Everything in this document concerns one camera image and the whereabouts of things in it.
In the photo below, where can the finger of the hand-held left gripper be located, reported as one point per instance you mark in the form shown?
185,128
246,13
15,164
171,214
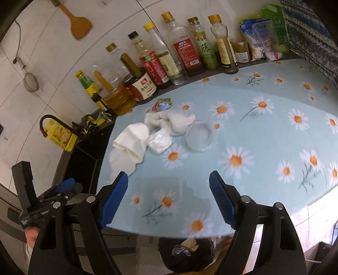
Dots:
75,189
65,184

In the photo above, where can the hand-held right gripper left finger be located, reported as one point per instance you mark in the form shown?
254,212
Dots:
116,202

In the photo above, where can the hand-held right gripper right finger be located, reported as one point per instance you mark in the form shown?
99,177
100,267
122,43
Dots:
221,202

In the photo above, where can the white tissue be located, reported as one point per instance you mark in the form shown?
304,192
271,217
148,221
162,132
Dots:
177,123
132,142

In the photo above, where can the clear plastic bag white contents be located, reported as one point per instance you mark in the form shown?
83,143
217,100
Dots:
158,142

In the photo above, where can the red green snack wrapper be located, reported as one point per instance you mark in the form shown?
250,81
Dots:
162,103

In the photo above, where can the person's left hand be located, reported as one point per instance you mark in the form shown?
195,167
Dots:
32,236

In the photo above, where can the black sink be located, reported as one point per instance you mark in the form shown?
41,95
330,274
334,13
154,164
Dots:
81,158

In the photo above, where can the yellow detergent bottle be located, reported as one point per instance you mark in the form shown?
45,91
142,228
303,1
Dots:
62,137

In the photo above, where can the yellow black cloth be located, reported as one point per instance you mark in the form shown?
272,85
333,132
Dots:
89,124

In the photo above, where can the black faucet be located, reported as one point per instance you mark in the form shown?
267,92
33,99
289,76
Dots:
45,121

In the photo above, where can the daisy print tablecloth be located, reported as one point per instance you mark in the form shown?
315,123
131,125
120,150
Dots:
264,148

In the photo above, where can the yellow green sponge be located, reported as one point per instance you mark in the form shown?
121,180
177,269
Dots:
99,121

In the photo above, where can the small metal tap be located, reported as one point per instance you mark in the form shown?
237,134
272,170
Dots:
108,115

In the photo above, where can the small green yellow bottle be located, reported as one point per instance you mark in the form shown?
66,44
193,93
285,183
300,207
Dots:
91,90

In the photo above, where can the large cooking oil jug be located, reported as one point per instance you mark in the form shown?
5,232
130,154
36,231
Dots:
118,99

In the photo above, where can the metal mesh strainer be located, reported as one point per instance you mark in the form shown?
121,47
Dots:
31,84

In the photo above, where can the dark sauce jug red label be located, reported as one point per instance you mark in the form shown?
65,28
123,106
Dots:
140,88

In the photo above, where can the clear bottle gold cap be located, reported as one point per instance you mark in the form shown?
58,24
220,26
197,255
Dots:
113,56

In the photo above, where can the black cap red label bottle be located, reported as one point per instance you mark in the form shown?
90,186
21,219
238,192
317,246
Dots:
153,67

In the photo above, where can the yellow cap beige label bottle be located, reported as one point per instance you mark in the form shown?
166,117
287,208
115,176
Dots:
166,62

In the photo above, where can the small glass jar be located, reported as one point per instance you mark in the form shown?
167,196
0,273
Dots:
240,53

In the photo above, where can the clear bottle red label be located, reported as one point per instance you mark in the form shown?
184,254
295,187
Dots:
187,55

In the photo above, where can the brown spice bottle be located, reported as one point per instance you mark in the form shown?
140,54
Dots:
224,50

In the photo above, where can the green label oil bottle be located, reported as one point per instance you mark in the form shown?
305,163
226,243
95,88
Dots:
206,50

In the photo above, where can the wooden spatula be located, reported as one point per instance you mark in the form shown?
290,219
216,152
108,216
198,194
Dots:
78,25

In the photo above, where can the white powder bag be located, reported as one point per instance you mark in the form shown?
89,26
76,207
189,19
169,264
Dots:
261,45

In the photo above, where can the blue plastic bag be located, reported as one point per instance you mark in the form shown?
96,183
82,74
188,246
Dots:
247,26

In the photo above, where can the green packet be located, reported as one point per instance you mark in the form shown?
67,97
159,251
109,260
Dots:
278,26

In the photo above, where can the blue knitted cloth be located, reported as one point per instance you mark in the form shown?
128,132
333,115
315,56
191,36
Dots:
311,37

